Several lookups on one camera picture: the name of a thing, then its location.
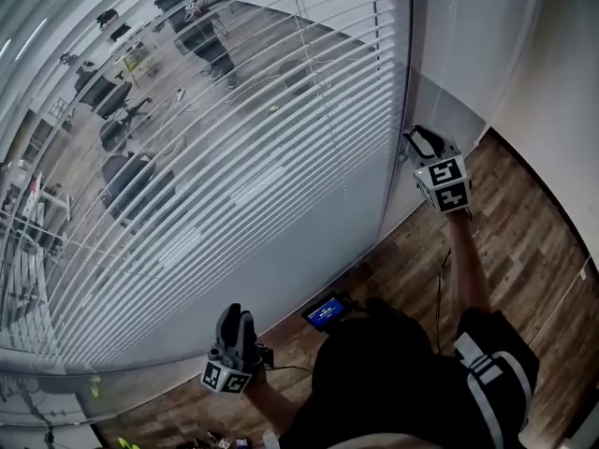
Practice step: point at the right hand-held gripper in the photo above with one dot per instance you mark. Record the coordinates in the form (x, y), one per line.
(447, 183)

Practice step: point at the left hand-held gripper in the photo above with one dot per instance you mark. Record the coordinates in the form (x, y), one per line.
(224, 377)

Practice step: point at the person's right forearm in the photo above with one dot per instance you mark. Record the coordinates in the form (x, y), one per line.
(468, 265)

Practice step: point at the person's left forearm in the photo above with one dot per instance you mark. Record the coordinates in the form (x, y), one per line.
(271, 400)

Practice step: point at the small black chest monitor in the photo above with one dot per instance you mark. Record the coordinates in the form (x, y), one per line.
(325, 313)

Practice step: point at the idle hand-held gripper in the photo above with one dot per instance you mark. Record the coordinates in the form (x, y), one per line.
(223, 442)

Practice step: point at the person's black shirt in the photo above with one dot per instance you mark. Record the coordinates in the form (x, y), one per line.
(374, 386)

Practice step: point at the black office chair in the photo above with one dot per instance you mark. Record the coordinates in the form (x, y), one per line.
(107, 98)
(133, 185)

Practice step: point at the black mounted camera box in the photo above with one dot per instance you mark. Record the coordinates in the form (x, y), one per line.
(266, 357)

